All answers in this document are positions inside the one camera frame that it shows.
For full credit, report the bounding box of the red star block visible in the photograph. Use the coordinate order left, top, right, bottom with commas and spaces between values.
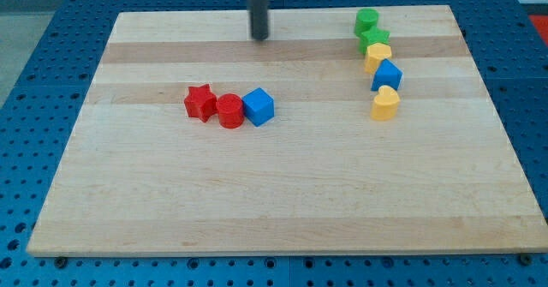
183, 84, 217, 123

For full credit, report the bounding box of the green star block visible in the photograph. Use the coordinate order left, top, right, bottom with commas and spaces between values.
359, 26, 390, 54

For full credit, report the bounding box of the blue cube block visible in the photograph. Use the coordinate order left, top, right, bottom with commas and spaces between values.
241, 87, 275, 127

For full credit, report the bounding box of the red cylinder block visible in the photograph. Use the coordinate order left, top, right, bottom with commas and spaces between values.
216, 93, 244, 129

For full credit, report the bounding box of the yellow heart block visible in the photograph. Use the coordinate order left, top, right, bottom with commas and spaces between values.
370, 86, 401, 121

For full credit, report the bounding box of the blue pentagon block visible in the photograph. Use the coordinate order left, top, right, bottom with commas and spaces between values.
371, 59, 403, 92

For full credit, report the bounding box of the yellow hexagon block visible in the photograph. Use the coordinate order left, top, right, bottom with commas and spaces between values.
364, 43, 392, 75

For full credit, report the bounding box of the light wooden board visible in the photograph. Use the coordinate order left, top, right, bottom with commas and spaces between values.
27, 5, 547, 257

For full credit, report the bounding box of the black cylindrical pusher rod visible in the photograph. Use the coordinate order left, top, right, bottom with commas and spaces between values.
247, 0, 269, 41

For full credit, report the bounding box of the green cylinder block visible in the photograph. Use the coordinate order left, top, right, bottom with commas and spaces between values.
354, 8, 379, 37

